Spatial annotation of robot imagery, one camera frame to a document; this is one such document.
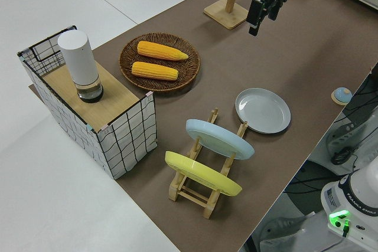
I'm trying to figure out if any coiled black floor cable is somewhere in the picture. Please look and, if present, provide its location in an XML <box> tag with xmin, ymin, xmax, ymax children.
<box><xmin>330</xmin><ymin>142</ymin><xmax>360</xmax><ymax>166</ymax></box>

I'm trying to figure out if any light blue plate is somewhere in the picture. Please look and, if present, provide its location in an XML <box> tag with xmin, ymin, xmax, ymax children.
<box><xmin>185</xmin><ymin>118</ymin><xmax>255</xmax><ymax>161</ymax></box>

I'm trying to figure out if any wooden mug tree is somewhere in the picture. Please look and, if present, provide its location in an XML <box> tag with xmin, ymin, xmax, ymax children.
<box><xmin>203</xmin><ymin>0</ymin><xmax>255</xmax><ymax>31</ymax></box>

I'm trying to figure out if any gray plate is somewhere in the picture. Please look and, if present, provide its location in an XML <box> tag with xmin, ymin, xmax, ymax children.
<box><xmin>235</xmin><ymin>87</ymin><xmax>292</xmax><ymax>135</ymax></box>

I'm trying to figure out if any white cylinder device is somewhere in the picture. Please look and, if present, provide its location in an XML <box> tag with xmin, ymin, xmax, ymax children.
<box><xmin>57</xmin><ymin>30</ymin><xmax>105</xmax><ymax>104</ymax></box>

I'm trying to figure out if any brown table mat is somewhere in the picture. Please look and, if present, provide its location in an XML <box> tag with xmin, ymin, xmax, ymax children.
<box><xmin>28</xmin><ymin>0</ymin><xmax>378</xmax><ymax>252</ymax></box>

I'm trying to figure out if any yellow corn cob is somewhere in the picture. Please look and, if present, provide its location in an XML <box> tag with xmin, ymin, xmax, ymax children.
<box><xmin>131</xmin><ymin>61</ymin><xmax>180</xmax><ymax>81</ymax></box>
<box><xmin>137</xmin><ymin>41</ymin><xmax>190</xmax><ymax>61</ymax></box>

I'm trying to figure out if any blue call bell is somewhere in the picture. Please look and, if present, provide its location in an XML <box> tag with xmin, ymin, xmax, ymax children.
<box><xmin>330</xmin><ymin>86</ymin><xmax>352</xmax><ymax>105</ymax></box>

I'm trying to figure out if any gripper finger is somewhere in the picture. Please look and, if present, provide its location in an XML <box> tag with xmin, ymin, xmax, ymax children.
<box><xmin>249</xmin><ymin>0</ymin><xmax>265</xmax><ymax>37</ymax></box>
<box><xmin>267</xmin><ymin>0</ymin><xmax>284</xmax><ymax>22</ymax></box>

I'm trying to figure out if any yellow plate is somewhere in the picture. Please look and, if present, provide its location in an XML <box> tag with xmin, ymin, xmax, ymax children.
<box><xmin>164</xmin><ymin>150</ymin><xmax>243</xmax><ymax>198</ymax></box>

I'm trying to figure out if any wire grid shelf box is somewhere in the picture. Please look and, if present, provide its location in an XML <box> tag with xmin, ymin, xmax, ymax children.
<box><xmin>17</xmin><ymin>24</ymin><xmax>157</xmax><ymax>181</ymax></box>

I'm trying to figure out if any brown wicker basket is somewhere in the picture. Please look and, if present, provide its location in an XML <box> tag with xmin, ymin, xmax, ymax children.
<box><xmin>119</xmin><ymin>32</ymin><xmax>201</xmax><ymax>93</ymax></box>

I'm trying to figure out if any wooden plate rack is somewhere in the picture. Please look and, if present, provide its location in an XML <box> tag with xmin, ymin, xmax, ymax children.
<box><xmin>168</xmin><ymin>107</ymin><xmax>250</xmax><ymax>212</ymax></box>

